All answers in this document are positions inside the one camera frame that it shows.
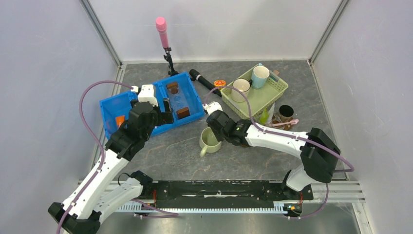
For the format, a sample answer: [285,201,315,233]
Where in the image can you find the orange yellow toy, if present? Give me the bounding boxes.
[213,80,226,88]

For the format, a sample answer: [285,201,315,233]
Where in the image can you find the pink microphone on stand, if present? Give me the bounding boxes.
[155,17,178,76]

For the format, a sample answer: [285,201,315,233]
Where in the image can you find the light green mug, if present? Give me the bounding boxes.
[199,127,222,157]

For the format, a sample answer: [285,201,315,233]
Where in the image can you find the green plastic basket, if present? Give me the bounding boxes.
[220,71,288,119]

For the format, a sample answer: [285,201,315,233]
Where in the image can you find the green toothpaste tube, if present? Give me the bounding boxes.
[259,108,269,125]

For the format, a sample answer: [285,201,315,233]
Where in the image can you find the blue compartment bin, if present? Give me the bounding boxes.
[99,72,204,139]

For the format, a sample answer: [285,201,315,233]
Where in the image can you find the clear plastic toothbrush holder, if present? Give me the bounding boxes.
[269,114,291,130]

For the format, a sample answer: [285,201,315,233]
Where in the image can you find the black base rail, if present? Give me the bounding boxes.
[122,179,304,217]

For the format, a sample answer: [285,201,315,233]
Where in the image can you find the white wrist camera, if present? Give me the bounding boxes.
[202,101,223,115]
[137,84,159,107]

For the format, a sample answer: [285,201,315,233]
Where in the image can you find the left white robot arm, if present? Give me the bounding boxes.
[48,98,174,234]

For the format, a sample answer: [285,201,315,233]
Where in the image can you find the light blue mug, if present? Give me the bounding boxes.
[251,65,270,89]

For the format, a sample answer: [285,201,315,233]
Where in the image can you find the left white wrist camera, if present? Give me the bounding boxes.
[137,84,159,107]

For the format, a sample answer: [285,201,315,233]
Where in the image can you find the black mug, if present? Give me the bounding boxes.
[279,105,294,123]

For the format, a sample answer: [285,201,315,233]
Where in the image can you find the orange toothpaste tube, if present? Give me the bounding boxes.
[115,115,125,128]

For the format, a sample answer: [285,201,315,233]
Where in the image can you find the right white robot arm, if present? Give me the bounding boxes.
[206,110,340,199]

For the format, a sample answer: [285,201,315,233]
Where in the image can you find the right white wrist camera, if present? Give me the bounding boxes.
[202,101,223,115]

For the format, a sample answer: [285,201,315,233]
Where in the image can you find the brown oval wooden tray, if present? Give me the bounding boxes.
[271,113,298,131]

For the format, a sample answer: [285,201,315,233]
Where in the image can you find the white toothpaste tube red cap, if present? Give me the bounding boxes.
[266,103,275,124]

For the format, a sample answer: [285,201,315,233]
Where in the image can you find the white mug brown rim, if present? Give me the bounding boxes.
[231,78,252,102]

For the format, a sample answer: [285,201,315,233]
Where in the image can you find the black cylinder marker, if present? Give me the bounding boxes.
[189,69,216,91]

